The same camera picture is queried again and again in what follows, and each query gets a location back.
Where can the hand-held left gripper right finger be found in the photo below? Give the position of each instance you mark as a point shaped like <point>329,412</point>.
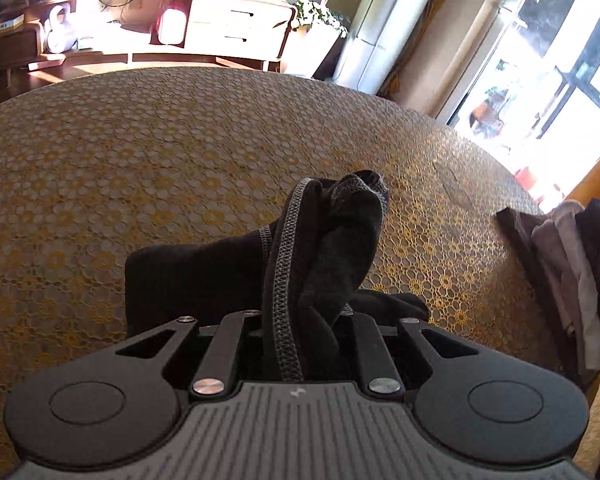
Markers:
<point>370,350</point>

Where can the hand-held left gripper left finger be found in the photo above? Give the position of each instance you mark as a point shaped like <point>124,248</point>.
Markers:
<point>230,345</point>

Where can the dark grey thermal pants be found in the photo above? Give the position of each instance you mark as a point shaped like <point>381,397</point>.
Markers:
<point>330,250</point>

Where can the brown folded garment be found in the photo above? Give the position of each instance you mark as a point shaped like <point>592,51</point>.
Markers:
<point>517,230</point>

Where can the mauve grey folded garment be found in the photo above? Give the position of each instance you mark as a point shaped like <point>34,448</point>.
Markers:
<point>555,260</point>

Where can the white folded garment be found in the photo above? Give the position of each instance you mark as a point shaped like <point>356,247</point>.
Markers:
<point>577,230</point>

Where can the potted tree in white planter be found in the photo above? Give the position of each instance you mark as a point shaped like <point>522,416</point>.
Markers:
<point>312,55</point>

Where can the white drawer cabinet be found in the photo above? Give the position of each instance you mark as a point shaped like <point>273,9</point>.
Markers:
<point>230,25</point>

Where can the grey beige curtain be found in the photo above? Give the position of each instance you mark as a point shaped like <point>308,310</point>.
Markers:
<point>445,35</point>

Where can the pink oval lamp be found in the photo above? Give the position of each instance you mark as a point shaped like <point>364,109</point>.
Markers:
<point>172,25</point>

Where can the white tower air conditioner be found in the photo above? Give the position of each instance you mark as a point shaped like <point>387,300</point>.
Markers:
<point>380,25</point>

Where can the white sculpture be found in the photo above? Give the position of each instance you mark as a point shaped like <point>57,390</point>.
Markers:
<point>57,30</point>

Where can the walnut sideboard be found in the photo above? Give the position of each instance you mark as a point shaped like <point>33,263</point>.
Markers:
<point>7,52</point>

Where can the yellow book box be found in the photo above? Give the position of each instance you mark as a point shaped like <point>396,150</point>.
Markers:
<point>7,22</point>

